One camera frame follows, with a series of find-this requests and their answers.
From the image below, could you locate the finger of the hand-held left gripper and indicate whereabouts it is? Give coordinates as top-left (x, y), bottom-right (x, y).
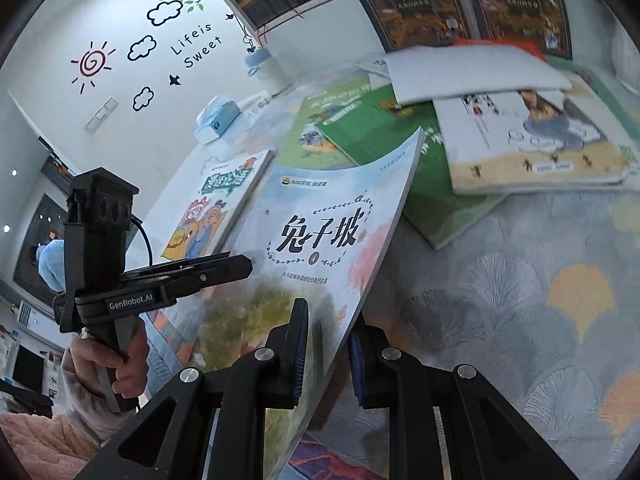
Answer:
top-left (150, 255), bottom-right (253, 303)
top-left (161, 254), bottom-right (231, 268)

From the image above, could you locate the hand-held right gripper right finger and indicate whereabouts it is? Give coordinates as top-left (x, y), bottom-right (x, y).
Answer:
top-left (348, 324), bottom-right (581, 480)

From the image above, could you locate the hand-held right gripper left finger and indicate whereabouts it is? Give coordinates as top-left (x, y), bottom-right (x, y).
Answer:
top-left (75, 299), bottom-right (309, 480)

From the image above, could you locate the pastel watercolour cover book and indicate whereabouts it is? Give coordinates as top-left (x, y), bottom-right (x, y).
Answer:
top-left (150, 127), bottom-right (426, 478)

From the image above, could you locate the white cover book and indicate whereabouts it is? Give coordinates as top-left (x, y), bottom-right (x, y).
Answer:
top-left (387, 45), bottom-right (573, 107)

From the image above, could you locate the red cover book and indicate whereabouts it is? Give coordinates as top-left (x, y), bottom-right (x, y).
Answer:
top-left (452, 37), bottom-right (548, 63)

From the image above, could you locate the person's left forearm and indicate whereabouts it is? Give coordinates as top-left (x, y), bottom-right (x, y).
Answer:
top-left (0, 355), bottom-right (136, 480)

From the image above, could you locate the person's left hand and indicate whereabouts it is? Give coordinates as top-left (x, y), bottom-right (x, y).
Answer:
top-left (62, 320), bottom-right (151, 413)

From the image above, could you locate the cartoon cover book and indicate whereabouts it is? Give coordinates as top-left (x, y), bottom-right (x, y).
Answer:
top-left (160, 150), bottom-right (276, 261)

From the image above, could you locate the blue tissue box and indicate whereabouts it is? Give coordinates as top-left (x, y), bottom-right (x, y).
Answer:
top-left (194, 99), bottom-right (241, 145)

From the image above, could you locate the fan pattern table mat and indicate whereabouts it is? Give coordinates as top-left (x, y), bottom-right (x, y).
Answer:
top-left (280, 60), bottom-right (640, 480)

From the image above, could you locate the light green book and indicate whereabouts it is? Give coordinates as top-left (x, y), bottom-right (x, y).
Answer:
top-left (277, 77), bottom-right (386, 171)

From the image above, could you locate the white bottle with blue lid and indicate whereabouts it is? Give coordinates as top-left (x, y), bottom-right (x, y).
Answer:
top-left (245, 47), bottom-right (293, 98)

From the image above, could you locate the dark green book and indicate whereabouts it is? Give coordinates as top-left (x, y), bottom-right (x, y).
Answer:
top-left (314, 85), bottom-right (508, 251)

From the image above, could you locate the beige seated figure book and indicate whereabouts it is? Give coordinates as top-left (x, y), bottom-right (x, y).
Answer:
top-left (432, 87), bottom-right (638, 196)

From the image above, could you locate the ornate dark hardcover book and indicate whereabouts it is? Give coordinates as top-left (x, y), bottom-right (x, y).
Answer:
top-left (460, 0), bottom-right (573, 58)
top-left (342, 0), bottom-right (473, 53)

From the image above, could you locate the white ribbed vase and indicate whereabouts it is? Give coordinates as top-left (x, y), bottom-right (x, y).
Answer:
top-left (612, 25), bottom-right (640, 93)

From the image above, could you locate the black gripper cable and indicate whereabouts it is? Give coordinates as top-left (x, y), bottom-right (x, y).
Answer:
top-left (131, 216), bottom-right (153, 267)

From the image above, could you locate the dark wall screen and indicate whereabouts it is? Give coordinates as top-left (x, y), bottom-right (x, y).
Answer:
top-left (12, 155), bottom-right (76, 306)

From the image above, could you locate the white wall switch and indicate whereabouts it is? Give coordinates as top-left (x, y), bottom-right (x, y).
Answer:
top-left (85, 97), bottom-right (118, 133)

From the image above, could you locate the sun wall sticker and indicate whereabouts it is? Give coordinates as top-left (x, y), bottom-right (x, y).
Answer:
top-left (70, 40), bottom-right (117, 95)

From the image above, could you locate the black lettering wall sticker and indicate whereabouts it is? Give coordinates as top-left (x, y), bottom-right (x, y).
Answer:
top-left (170, 22), bottom-right (223, 68)

